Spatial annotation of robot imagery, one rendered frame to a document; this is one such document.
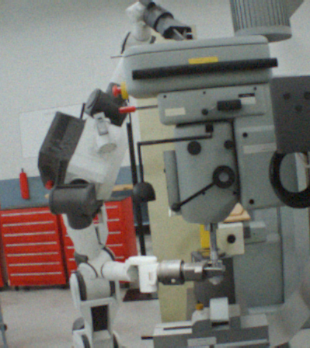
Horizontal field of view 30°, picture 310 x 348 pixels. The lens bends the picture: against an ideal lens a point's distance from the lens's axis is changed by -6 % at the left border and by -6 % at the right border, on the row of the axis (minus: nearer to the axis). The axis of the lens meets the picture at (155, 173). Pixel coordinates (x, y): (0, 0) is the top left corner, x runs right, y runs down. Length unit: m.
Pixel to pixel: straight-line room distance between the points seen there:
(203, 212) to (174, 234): 1.84
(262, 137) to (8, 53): 9.99
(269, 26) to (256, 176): 0.49
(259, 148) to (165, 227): 1.94
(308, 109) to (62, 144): 0.95
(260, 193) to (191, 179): 0.22
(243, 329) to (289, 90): 0.70
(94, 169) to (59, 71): 9.21
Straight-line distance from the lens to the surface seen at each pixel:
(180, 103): 1.83
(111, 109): 2.28
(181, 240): 3.71
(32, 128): 11.33
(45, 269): 6.89
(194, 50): 1.83
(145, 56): 1.83
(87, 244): 2.14
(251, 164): 1.83
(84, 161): 2.12
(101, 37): 11.23
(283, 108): 1.60
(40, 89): 11.33
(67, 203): 2.05
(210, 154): 1.85
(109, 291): 2.51
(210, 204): 1.86
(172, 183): 1.93
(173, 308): 3.82
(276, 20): 1.92
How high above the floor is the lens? 1.58
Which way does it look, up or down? 3 degrees down
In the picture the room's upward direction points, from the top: 6 degrees counter-clockwise
